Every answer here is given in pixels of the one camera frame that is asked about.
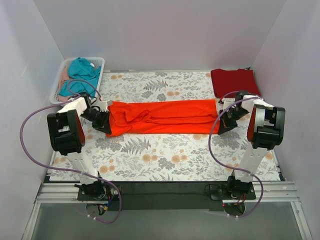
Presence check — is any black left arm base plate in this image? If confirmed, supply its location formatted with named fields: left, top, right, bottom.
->
left=74, top=183, right=119, bottom=201

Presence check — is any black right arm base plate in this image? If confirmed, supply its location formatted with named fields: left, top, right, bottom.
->
left=204, top=181, right=256, bottom=200

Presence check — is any pink t-shirt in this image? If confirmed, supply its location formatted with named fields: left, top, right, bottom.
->
left=57, top=66, right=72, bottom=102

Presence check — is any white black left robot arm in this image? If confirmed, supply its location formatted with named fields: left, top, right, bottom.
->
left=47, top=93, right=112, bottom=200

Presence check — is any floral patterned table mat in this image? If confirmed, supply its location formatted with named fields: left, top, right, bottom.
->
left=49, top=71, right=281, bottom=182

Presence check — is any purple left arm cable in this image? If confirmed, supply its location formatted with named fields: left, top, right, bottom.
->
left=19, top=79, right=123, bottom=224

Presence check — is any aluminium rail frame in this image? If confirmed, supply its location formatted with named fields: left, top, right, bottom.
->
left=23, top=181, right=312, bottom=240

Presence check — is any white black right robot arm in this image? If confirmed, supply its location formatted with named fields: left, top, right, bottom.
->
left=218, top=90, right=286, bottom=199

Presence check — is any white plastic laundry basket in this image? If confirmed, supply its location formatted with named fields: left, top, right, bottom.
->
left=50, top=57, right=105, bottom=104

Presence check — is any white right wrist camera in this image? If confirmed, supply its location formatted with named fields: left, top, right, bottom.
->
left=217, top=98, right=234, bottom=112

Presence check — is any folded dark red t-shirt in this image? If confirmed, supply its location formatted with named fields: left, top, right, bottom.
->
left=210, top=68, right=261, bottom=98

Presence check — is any orange t-shirt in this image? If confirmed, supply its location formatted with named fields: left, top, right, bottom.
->
left=106, top=99, right=218, bottom=137

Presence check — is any teal t-shirt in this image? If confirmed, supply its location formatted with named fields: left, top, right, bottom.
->
left=60, top=57, right=101, bottom=97

